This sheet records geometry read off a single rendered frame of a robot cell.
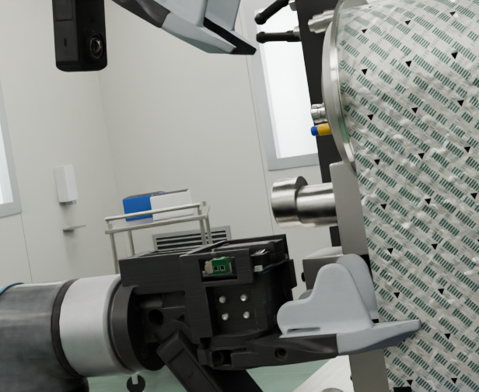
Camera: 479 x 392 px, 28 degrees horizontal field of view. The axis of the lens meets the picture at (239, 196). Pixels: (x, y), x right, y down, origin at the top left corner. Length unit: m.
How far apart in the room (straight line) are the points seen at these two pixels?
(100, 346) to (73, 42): 0.25
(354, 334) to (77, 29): 0.34
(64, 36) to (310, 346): 0.34
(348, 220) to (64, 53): 0.27
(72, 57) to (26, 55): 5.76
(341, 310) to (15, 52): 5.90
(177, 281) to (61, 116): 6.10
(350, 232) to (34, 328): 0.24
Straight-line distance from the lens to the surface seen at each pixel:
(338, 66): 0.64
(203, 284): 0.66
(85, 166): 6.91
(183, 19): 0.74
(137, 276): 0.70
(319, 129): 0.78
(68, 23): 0.81
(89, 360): 0.72
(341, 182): 0.73
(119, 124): 7.17
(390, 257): 0.65
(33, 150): 6.45
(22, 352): 0.75
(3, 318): 0.76
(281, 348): 0.64
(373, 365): 0.75
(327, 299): 0.64
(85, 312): 0.71
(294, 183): 0.75
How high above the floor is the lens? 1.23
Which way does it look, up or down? 3 degrees down
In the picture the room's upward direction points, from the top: 9 degrees counter-clockwise
